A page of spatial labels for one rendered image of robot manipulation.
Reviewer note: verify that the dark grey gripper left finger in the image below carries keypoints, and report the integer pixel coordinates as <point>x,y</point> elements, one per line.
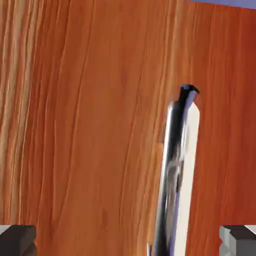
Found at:
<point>18,241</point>

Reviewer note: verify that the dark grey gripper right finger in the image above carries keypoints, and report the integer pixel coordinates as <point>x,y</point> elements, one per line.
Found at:
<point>240,243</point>

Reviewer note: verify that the reddish wooden drawer front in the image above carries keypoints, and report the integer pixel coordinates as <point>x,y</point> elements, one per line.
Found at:
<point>90,124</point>

